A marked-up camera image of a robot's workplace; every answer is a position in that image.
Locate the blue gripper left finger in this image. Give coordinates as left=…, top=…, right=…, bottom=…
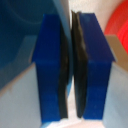
left=31, top=13, right=73, bottom=123

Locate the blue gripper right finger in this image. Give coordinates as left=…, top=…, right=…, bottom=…
left=70, top=11, right=116, bottom=121

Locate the red bowl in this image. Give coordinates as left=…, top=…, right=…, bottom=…
left=103, top=0, right=128, bottom=57

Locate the blue mug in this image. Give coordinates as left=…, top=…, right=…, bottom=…
left=0, top=0, right=69, bottom=93

